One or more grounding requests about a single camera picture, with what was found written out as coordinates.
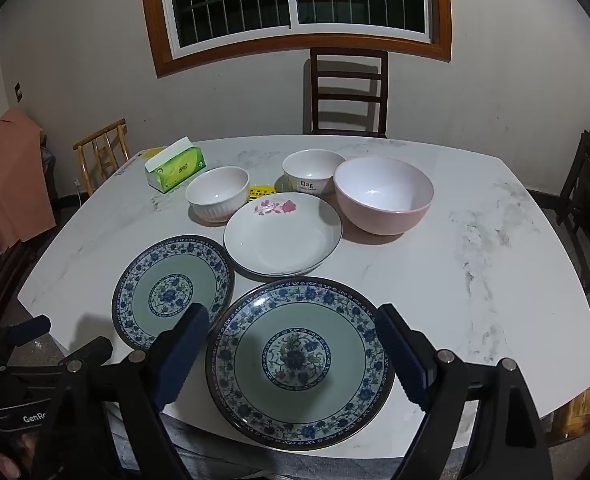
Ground small blue floral plate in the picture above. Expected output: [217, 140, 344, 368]
[112, 235, 235, 350]

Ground large blue floral plate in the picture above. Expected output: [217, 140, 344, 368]
[205, 278, 395, 451]

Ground white plate pink roses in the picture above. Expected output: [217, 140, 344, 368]
[223, 193, 343, 278]

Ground white ribbed bowl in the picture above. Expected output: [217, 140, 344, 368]
[185, 166, 249, 223]

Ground large pink bowl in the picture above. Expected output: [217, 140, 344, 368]
[333, 156, 435, 236]

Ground white bowl with Dog text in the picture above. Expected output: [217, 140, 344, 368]
[282, 148, 346, 196]

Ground pink cloth on chair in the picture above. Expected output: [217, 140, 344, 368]
[0, 108, 56, 252]

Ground green tissue box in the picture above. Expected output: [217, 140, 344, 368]
[144, 136, 206, 193]

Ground bamboo chair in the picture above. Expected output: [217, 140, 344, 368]
[72, 118, 130, 196]

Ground yellow round warning sticker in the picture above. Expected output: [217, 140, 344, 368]
[248, 185, 275, 200]

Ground window with wooden frame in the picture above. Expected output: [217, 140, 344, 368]
[142, 0, 452, 77]

